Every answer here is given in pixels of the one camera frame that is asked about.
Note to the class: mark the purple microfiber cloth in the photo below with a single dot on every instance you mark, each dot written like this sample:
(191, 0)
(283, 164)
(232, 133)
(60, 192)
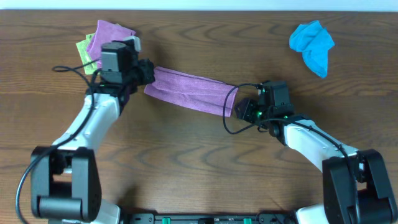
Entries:
(193, 92)

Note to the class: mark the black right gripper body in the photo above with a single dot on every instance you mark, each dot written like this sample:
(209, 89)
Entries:
(254, 112)

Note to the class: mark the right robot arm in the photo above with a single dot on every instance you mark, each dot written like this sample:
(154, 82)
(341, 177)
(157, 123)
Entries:
(356, 185)

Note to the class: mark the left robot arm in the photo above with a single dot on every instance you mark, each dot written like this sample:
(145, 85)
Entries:
(65, 184)

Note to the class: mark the crumpled blue cloth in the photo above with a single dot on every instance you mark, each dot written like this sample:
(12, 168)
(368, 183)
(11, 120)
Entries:
(313, 41)

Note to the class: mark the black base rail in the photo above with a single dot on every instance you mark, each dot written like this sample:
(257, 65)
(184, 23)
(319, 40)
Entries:
(261, 218)

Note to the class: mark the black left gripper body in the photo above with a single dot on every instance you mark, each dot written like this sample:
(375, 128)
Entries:
(145, 72)

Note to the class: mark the folded purple cloth on stack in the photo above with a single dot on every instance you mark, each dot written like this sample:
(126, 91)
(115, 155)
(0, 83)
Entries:
(106, 32)

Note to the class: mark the folded green cloth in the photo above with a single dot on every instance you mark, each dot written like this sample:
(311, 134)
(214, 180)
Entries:
(85, 58)

